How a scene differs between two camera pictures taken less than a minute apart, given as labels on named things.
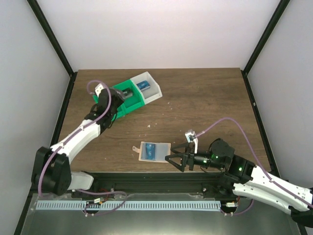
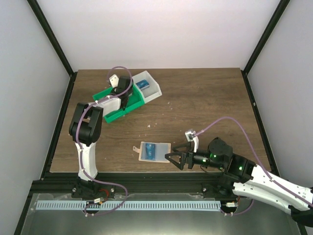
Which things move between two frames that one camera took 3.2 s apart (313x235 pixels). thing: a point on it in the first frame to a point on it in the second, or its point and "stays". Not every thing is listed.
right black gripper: x=183 y=161 stays
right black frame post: x=274 y=20 stays
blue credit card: x=150 y=151 stays
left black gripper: x=119 y=99 to x=129 y=92
